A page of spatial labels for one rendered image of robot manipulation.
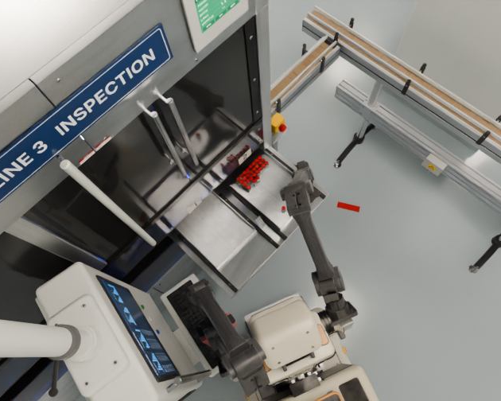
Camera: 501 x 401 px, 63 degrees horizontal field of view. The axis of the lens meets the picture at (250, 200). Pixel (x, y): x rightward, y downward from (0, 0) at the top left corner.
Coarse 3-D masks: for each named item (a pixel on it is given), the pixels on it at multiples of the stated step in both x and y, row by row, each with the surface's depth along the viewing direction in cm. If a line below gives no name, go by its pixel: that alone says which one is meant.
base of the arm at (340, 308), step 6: (342, 294) 151; (342, 300) 149; (330, 306) 149; (336, 306) 148; (342, 306) 149; (348, 306) 151; (330, 312) 149; (336, 312) 148; (342, 312) 148; (348, 312) 150; (354, 312) 149; (330, 318) 151; (336, 318) 149; (342, 318) 149; (348, 318) 149; (330, 324) 148; (336, 324) 149
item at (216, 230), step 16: (208, 208) 203; (224, 208) 202; (192, 224) 200; (208, 224) 200; (224, 224) 199; (240, 224) 199; (192, 240) 198; (208, 240) 197; (224, 240) 197; (240, 240) 196; (208, 256) 194; (224, 256) 194
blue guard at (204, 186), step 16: (256, 128) 185; (240, 144) 183; (256, 144) 198; (224, 160) 182; (208, 176) 180; (224, 176) 194; (192, 192) 178; (208, 192) 192; (176, 208) 177; (160, 224) 175; (176, 224) 188; (144, 240) 173; (160, 240) 186; (128, 256) 172; (112, 272) 170; (16, 368) 162; (0, 384) 161
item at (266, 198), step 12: (264, 156) 211; (276, 168) 208; (264, 180) 207; (276, 180) 206; (288, 180) 206; (240, 192) 205; (252, 192) 205; (264, 192) 204; (276, 192) 204; (252, 204) 199; (264, 204) 202; (276, 204) 201; (276, 216) 199; (288, 216) 199
